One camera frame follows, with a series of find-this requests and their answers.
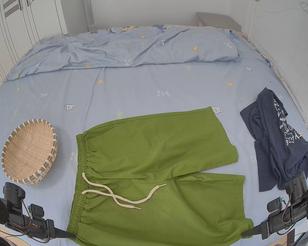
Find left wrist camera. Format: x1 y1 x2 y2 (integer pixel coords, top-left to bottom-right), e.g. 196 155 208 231
29 204 44 221

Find grey bedside table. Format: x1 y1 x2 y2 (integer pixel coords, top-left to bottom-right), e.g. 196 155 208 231
196 12 243 32

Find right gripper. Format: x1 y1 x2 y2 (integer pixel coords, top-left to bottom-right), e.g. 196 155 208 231
260 211 289 240

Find white wardrobe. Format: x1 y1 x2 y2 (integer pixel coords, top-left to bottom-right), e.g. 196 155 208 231
0 0 68 86

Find round woven basket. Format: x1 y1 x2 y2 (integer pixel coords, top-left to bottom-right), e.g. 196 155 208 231
1 119 58 185

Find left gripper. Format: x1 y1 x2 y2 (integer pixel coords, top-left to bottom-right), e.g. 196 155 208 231
30 219 56 240

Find green shorts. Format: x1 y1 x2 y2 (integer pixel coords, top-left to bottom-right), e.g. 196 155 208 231
66 107 254 246

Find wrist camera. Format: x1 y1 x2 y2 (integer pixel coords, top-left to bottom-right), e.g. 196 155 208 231
29 204 44 221
267 198 283 215

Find dark blue printed T-shirt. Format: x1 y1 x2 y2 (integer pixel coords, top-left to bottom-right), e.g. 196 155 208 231
240 87 308 192

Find bed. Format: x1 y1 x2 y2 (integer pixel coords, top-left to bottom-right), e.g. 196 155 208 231
0 0 308 246

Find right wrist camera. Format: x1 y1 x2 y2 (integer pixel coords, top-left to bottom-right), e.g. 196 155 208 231
267 198 283 215

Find pale blue quilt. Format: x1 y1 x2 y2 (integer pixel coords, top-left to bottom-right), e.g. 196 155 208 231
4 23 243 83

